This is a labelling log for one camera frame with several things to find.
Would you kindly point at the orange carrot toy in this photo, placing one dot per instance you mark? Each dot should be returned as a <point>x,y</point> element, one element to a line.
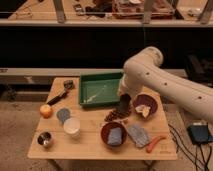
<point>154,142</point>

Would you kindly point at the black foot pedal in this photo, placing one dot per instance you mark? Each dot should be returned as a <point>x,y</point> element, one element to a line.
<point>199,134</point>

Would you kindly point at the orange fruit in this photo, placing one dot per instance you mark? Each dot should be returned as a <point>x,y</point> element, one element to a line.
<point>46,111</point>

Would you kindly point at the wooden folding table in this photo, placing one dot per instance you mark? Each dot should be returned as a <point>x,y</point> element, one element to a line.
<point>89,145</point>

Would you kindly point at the small metal cup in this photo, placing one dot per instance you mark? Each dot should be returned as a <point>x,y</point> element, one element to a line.
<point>45,139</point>

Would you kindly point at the blue sponge in bowl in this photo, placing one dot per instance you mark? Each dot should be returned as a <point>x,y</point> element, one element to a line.
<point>115,137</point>

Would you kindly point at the dark red bowl front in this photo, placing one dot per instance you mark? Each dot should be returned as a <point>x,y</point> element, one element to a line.
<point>106,129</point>

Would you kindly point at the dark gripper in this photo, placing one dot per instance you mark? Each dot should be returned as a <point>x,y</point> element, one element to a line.
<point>123,106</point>

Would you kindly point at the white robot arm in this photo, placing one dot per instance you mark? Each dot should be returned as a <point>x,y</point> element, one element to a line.
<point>143,69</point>

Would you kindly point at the grey blue round lid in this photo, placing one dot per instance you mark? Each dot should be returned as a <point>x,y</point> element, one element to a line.
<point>63,114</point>

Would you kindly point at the green plastic tray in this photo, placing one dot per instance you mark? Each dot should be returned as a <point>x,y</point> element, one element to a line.
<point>99,90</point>

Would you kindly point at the crumpled white paper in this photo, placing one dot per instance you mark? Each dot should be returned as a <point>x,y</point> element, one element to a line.
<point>143,110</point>

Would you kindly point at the grey blue cloth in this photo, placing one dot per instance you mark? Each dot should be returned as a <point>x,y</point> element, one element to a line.
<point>139,135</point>

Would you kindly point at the brown grape cluster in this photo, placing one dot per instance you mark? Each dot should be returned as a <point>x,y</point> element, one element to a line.
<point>117,114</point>

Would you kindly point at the white plastic cup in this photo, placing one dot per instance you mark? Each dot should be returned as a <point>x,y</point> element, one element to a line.
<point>72,126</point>

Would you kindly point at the black handled brush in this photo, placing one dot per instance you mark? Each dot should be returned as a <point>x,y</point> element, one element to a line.
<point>58,98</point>

